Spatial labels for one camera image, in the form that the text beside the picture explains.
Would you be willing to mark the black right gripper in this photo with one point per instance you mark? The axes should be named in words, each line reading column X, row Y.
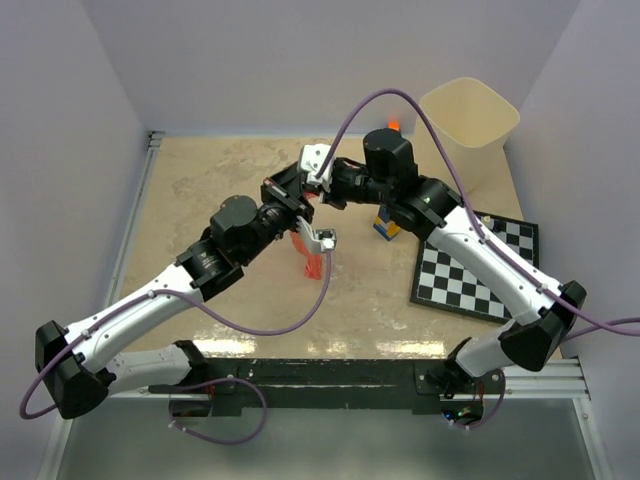
column 330, row 199

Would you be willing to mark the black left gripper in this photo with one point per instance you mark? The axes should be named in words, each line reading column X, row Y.
column 290, row 181

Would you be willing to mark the red plastic trash bag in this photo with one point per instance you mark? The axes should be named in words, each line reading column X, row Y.
column 313, row 268

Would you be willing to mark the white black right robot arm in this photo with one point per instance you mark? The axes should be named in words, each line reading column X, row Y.
column 542, row 309

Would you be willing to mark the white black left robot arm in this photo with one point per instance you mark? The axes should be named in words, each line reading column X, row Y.
column 82, row 364

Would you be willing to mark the cream plastic trash bin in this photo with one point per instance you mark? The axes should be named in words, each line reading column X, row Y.
column 473, row 123

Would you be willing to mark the yellow blue toy block stack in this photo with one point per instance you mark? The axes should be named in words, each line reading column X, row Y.
column 384, row 225

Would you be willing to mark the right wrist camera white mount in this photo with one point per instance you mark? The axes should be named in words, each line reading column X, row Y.
column 312, row 156

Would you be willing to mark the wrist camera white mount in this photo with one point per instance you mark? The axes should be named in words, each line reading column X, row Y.
column 316, row 241
column 312, row 156

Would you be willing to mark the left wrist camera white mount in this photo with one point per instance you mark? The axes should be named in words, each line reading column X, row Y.
column 316, row 241

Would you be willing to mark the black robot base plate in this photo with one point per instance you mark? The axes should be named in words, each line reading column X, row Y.
column 352, row 384

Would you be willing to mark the aluminium frame rail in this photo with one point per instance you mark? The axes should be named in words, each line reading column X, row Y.
column 86, row 362

